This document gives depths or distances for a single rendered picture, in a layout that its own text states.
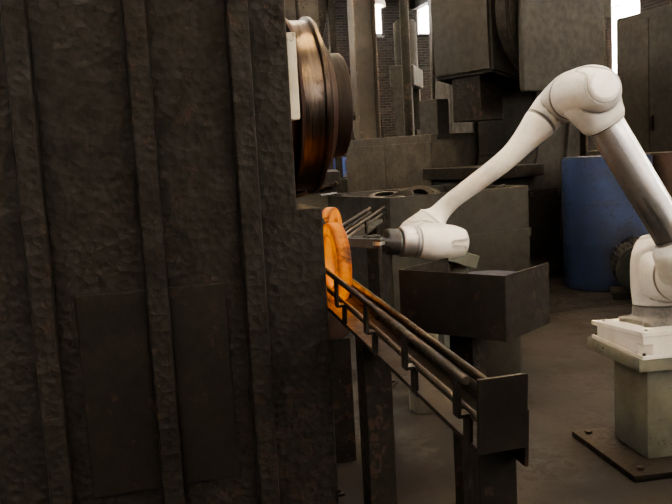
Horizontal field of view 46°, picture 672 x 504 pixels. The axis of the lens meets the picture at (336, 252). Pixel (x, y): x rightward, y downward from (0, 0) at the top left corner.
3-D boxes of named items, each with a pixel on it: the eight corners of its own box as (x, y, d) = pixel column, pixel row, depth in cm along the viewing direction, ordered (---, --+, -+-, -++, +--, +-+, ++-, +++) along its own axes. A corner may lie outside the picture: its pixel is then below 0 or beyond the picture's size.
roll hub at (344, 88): (338, 157, 206) (332, 46, 203) (313, 158, 233) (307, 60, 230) (359, 156, 208) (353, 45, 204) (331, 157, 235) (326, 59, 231)
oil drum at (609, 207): (594, 296, 512) (592, 155, 501) (546, 283, 569) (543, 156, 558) (673, 287, 527) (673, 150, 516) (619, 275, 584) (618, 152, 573)
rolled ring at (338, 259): (348, 316, 187) (334, 317, 186) (329, 269, 201) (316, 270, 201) (355, 252, 176) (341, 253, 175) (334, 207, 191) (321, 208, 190)
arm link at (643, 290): (667, 299, 257) (665, 231, 256) (702, 305, 239) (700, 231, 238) (620, 303, 254) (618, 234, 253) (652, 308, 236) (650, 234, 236)
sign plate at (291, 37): (291, 119, 169) (286, 32, 167) (268, 125, 194) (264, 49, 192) (301, 119, 169) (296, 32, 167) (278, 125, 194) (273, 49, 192)
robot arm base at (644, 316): (663, 315, 262) (662, 298, 262) (703, 323, 240) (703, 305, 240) (610, 319, 260) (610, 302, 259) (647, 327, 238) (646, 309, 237)
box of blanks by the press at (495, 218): (393, 333, 436) (387, 191, 427) (319, 312, 508) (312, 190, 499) (533, 307, 487) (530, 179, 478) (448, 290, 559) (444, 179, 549)
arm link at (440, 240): (423, 263, 226) (407, 257, 238) (473, 262, 230) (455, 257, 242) (424, 224, 224) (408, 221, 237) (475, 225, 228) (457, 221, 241)
